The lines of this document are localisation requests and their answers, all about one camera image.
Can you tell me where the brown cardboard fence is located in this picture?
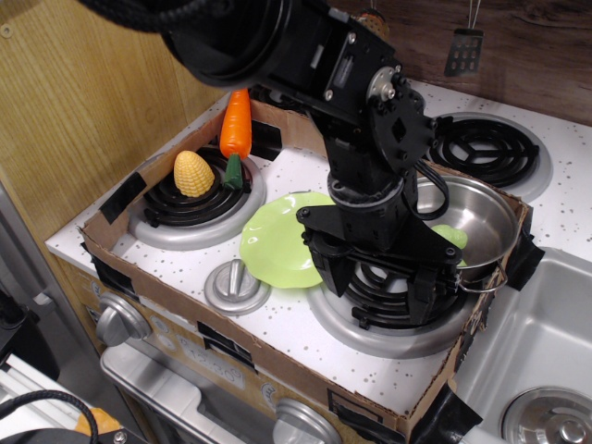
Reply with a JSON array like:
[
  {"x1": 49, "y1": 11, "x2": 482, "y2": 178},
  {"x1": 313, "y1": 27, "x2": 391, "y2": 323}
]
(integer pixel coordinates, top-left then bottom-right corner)
[{"x1": 79, "y1": 94, "x2": 547, "y2": 440}]

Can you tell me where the silver sink drain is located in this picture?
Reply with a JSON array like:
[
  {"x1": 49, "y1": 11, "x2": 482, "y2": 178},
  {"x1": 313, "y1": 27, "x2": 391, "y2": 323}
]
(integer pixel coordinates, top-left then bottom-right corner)
[{"x1": 500, "y1": 387, "x2": 591, "y2": 443}]

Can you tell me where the silver oven knob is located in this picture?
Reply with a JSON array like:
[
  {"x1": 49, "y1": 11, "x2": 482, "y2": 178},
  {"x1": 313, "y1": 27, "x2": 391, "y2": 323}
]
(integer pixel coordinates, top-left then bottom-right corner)
[
  {"x1": 96, "y1": 292, "x2": 152, "y2": 347},
  {"x1": 272, "y1": 398, "x2": 342, "y2": 444}
]

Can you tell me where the silver oven door handle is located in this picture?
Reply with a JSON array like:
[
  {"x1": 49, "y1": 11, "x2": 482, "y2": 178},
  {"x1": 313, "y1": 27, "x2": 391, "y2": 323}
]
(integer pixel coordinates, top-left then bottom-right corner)
[{"x1": 101, "y1": 343, "x2": 274, "y2": 443}]

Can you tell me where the orange object bottom left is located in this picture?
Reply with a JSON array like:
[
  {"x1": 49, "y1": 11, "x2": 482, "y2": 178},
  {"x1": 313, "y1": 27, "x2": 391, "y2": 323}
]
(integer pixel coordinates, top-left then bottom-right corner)
[{"x1": 74, "y1": 407, "x2": 121, "y2": 437}]

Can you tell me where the silver right oven knob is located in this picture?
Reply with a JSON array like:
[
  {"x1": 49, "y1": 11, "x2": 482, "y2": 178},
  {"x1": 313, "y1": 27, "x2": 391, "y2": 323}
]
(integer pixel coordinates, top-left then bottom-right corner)
[{"x1": 272, "y1": 398, "x2": 342, "y2": 444}]

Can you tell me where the silver left oven knob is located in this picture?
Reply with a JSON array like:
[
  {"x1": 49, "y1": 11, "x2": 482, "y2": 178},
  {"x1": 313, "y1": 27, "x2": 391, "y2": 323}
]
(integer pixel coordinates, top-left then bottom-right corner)
[{"x1": 96, "y1": 292, "x2": 152, "y2": 347}]

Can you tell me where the back right black burner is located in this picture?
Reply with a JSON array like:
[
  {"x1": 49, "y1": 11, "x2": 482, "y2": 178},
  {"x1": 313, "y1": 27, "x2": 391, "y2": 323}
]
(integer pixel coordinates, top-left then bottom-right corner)
[{"x1": 426, "y1": 112, "x2": 553, "y2": 202}]

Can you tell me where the stainless steel pot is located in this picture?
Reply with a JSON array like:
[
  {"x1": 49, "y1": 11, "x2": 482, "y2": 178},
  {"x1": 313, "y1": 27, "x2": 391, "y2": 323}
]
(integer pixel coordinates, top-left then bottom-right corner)
[{"x1": 410, "y1": 176, "x2": 520, "y2": 293}]

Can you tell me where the hanging silver skimmer spoon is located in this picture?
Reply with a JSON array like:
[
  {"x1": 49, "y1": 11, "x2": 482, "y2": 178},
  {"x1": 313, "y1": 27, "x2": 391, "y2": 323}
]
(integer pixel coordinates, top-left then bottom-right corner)
[{"x1": 353, "y1": 0, "x2": 389, "y2": 41}]

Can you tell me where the yellow toy corn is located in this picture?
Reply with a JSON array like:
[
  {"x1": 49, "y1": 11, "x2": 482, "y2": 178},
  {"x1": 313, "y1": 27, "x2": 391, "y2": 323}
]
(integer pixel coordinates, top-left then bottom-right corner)
[{"x1": 173, "y1": 151, "x2": 215, "y2": 198}]

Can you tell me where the hanging grey slotted spatula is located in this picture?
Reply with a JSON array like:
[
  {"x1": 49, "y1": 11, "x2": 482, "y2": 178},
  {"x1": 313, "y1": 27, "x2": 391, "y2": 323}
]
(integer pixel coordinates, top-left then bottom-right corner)
[{"x1": 444, "y1": 1, "x2": 485, "y2": 78}]

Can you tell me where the silver front stovetop knob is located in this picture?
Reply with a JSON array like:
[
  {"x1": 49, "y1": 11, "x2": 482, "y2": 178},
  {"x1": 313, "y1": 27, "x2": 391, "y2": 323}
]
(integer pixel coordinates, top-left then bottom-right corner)
[{"x1": 203, "y1": 259, "x2": 271, "y2": 315}]

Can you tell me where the light green plastic plate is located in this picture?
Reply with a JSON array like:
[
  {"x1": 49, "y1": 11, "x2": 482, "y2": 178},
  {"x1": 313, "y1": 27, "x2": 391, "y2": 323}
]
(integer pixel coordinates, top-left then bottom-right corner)
[{"x1": 240, "y1": 191, "x2": 332, "y2": 289}]

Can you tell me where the black burner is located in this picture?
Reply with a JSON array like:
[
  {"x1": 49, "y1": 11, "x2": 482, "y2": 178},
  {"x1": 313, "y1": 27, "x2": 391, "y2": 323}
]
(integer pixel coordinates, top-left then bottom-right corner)
[
  {"x1": 426, "y1": 112, "x2": 553, "y2": 202},
  {"x1": 129, "y1": 145, "x2": 266, "y2": 251},
  {"x1": 249, "y1": 85, "x2": 302, "y2": 112},
  {"x1": 307, "y1": 265, "x2": 476, "y2": 359}
]

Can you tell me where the black braided cable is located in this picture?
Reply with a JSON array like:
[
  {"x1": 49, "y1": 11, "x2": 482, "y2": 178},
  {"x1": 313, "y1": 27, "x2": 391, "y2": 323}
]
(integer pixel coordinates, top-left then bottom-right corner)
[{"x1": 0, "y1": 389, "x2": 101, "y2": 444}]

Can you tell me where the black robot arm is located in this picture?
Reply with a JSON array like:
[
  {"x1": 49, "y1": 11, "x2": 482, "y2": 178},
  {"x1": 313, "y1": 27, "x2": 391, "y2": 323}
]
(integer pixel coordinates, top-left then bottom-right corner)
[{"x1": 88, "y1": 1, "x2": 462, "y2": 328}]

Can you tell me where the stainless steel sink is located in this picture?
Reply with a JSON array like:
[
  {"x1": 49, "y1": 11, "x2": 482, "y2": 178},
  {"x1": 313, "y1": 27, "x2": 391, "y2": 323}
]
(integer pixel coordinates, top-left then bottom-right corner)
[{"x1": 456, "y1": 249, "x2": 591, "y2": 443}]

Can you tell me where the orange toy carrot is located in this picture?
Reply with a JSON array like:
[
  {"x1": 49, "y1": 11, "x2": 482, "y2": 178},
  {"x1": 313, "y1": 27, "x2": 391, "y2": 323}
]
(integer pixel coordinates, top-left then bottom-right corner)
[{"x1": 219, "y1": 89, "x2": 253, "y2": 190}]

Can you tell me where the front left black burner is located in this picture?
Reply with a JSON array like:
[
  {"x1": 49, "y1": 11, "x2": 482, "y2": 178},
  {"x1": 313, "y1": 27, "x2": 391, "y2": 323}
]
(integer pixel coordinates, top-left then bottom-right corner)
[{"x1": 129, "y1": 145, "x2": 266, "y2": 251}]

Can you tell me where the front right black burner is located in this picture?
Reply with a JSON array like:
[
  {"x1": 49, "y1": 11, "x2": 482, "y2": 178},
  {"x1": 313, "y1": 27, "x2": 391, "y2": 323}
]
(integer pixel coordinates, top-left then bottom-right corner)
[{"x1": 307, "y1": 265, "x2": 476, "y2": 359}]

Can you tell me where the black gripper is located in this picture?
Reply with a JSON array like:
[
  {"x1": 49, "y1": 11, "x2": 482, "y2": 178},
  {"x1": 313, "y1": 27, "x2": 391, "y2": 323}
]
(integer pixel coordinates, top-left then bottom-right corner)
[{"x1": 297, "y1": 182, "x2": 459, "y2": 327}]

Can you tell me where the green toy broccoli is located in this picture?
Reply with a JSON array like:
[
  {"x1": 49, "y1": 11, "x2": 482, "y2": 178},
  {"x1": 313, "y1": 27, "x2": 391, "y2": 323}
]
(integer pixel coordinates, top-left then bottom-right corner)
[{"x1": 431, "y1": 224, "x2": 468, "y2": 252}]

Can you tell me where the back left black burner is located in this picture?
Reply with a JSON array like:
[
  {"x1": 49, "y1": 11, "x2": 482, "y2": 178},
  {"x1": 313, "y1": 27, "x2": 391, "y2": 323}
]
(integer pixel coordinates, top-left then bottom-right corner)
[{"x1": 249, "y1": 85, "x2": 302, "y2": 112}]

